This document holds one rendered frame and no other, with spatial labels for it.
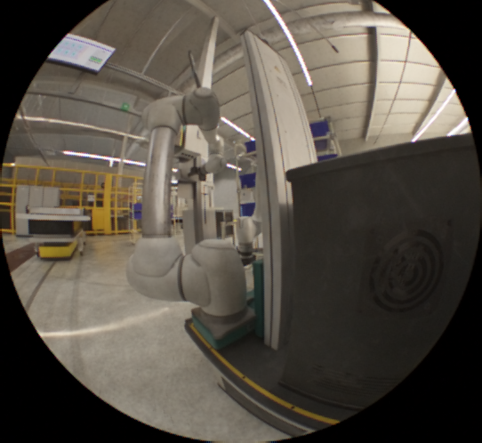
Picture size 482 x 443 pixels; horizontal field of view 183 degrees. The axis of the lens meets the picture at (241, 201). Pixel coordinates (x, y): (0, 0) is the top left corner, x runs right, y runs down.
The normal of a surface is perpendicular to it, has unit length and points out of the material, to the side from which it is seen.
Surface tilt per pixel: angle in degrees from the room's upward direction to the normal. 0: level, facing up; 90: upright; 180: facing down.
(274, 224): 90
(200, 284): 84
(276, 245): 90
